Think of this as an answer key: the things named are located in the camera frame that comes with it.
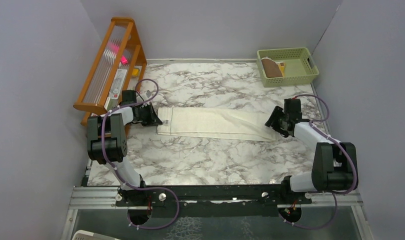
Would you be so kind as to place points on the white tray corner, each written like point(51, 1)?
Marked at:
point(87, 235)

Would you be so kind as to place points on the yellow brown bear towel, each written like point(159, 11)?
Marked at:
point(272, 68)

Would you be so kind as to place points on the cream white towel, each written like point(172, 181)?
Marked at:
point(216, 123)

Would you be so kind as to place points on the wooden rack with rods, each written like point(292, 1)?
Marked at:
point(119, 62)

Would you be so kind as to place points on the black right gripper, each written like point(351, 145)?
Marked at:
point(273, 121)

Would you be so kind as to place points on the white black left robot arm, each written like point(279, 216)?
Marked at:
point(107, 138)

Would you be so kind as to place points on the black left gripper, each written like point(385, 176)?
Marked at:
point(152, 119)

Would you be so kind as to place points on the green perforated plastic basket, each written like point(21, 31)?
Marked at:
point(300, 68)

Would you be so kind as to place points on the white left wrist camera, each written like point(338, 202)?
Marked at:
point(148, 94)

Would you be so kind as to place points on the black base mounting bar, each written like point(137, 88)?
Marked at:
point(206, 201)

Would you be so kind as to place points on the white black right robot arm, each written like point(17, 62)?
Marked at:
point(334, 166)

